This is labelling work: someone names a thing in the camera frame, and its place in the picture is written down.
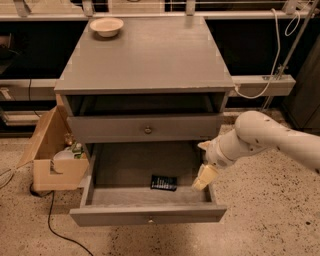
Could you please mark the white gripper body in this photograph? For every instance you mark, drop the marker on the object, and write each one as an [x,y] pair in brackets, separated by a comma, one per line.
[215,154]

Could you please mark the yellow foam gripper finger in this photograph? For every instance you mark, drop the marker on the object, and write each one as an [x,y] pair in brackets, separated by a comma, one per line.
[206,174]
[204,145]

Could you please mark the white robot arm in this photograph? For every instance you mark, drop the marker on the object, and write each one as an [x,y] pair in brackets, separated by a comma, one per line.
[253,133]

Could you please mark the grey wooden drawer cabinet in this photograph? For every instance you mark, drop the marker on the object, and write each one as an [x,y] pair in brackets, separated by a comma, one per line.
[154,66]

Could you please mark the open grey middle drawer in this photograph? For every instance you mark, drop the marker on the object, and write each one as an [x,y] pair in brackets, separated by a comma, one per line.
[117,189]

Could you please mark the closed grey upper drawer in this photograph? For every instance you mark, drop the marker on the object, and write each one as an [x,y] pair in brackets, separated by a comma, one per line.
[144,128]

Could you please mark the dark grey side cabinet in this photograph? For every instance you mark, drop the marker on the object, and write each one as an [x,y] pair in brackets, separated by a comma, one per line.
[302,106]

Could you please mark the metal tripod pole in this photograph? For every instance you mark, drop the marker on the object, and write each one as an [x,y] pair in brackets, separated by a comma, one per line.
[277,76]

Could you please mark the green packet in box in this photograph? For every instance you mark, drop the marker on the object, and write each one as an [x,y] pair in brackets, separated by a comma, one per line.
[77,150]

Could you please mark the open cardboard box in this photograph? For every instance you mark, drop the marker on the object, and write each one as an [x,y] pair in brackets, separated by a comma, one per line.
[52,135]

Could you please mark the white paper bowl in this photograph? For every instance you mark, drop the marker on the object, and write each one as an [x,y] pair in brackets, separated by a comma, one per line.
[107,27]

